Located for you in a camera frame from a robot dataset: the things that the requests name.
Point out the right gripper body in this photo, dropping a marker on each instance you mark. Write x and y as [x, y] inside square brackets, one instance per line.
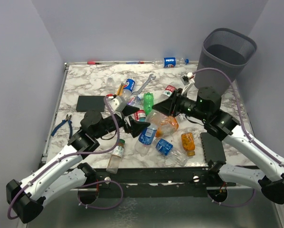
[185, 105]

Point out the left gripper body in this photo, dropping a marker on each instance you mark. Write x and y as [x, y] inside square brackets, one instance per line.
[122, 122]

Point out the red label clear bottle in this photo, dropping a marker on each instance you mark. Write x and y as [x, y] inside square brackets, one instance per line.
[140, 115]

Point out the Pepsi bottle blue cap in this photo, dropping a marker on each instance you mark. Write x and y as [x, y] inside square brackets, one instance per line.
[145, 139]

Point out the blue label water bottle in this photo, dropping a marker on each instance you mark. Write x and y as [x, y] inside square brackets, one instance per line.
[168, 150]

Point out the Starbucks coffee bottle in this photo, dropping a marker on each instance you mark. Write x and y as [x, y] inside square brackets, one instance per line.
[116, 157]

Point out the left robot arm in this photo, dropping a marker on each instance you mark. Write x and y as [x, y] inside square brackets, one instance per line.
[26, 197]

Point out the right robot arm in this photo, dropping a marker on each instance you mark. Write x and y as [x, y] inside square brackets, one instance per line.
[268, 178]

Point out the grey mesh waste bin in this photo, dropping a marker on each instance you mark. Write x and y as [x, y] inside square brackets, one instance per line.
[226, 50]

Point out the red green label water bottle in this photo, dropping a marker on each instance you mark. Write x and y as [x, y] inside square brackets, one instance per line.
[168, 91]

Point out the large orange label bottle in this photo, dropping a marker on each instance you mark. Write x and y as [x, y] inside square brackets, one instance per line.
[166, 125]

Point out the green plastic bottle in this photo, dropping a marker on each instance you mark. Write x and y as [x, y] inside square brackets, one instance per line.
[148, 102]

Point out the clear bottle purple label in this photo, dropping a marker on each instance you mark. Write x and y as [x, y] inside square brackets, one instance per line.
[135, 100]

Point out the black box left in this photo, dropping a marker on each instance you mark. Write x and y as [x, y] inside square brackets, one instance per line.
[90, 102]

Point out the silver open-end wrench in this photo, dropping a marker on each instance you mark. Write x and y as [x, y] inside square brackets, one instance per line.
[150, 78]

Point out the small orange juice bottle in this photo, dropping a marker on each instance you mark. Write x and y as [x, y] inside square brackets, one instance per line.
[188, 144]

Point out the clear empty bottle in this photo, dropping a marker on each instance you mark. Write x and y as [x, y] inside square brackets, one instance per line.
[110, 85]

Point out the Pepsi bottle blue label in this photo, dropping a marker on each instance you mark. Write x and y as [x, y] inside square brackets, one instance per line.
[128, 89]

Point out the Pepsi bottle at back edge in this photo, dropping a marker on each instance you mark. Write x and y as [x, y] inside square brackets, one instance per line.
[169, 62]

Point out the black notebook right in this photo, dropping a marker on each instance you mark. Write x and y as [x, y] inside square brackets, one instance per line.
[212, 148]

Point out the blue handled screwdriver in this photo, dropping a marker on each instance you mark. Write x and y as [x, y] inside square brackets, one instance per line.
[135, 62]

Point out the red handled screwdriver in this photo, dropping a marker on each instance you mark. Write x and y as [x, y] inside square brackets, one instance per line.
[94, 63]

